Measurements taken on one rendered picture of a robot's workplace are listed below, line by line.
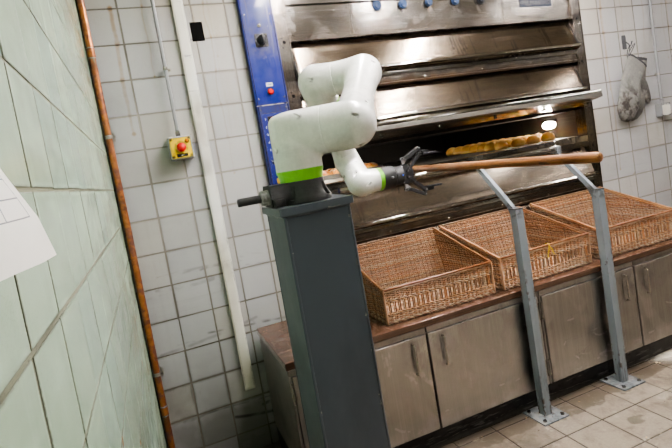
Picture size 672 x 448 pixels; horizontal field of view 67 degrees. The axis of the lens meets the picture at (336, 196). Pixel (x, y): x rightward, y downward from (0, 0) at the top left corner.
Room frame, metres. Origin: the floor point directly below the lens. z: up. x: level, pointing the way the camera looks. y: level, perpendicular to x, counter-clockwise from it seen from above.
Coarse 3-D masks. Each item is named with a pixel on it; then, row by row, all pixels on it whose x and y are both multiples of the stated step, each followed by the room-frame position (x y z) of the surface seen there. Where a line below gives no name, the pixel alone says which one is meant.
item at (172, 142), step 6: (168, 138) 2.20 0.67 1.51; (174, 138) 2.20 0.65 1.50; (180, 138) 2.21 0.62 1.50; (168, 144) 2.20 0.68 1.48; (174, 144) 2.20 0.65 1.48; (186, 144) 2.22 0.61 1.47; (192, 144) 2.23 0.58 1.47; (174, 150) 2.20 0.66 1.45; (186, 150) 2.22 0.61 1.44; (192, 150) 2.23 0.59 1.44; (174, 156) 2.20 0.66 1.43; (180, 156) 2.21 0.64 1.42; (186, 156) 2.21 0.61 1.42; (192, 156) 2.23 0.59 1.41
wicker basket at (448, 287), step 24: (384, 240) 2.55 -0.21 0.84; (408, 240) 2.59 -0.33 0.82; (432, 240) 2.63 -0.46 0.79; (360, 264) 2.48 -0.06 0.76; (384, 264) 2.52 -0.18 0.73; (408, 264) 2.55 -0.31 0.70; (432, 264) 2.58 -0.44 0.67; (456, 264) 2.48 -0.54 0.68; (480, 264) 2.20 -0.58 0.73; (384, 288) 2.48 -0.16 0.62; (408, 288) 2.08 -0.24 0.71; (432, 288) 2.11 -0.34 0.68; (456, 288) 2.37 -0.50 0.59; (480, 288) 2.20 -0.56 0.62; (384, 312) 2.06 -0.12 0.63; (408, 312) 2.14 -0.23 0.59; (432, 312) 2.11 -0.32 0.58
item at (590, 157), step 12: (540, 156) 1.54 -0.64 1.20; (552, 156) 1.49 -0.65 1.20; (564, 156) 1.45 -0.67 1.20; (576, 156) 1.41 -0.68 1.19; (588, 156) 1.37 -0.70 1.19; (600, 156) 1.35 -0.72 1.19; (420, 168) 2.18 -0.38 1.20; (432, 168) 2.09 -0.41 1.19; (444, 168) 2.01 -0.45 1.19; (456, 168) 1.94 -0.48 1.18; (468, 168) 1.87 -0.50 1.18; (480, 168) 1.81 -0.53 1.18
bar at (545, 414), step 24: (576, 168) 2.46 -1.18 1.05; (600, 192) 2.33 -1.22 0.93; (600, 216) 2.33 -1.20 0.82; (600, 240) 2.35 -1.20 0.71; (528, 264) 2.17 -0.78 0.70; (528, 288) 2.16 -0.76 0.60; (528, 312) 2.17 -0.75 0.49; (528, 336) 2.19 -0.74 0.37; (624, 360) 2.34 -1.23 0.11; (624, 384) 2.31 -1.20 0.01; (552, 408) 2.21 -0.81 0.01
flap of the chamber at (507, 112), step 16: (576, 96) 2.90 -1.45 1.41; (592, 96) 2.94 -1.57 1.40; (480, 112) 2.67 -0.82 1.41; (496, 112) 2.70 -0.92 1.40; (512, 112) 2.81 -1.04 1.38; (528, 112) 2.93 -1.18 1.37; (384, 128) 2.47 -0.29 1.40; (400, 128) 2.52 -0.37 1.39; (416, 128) 2.61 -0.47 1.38; (432, 128) 2.72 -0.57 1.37
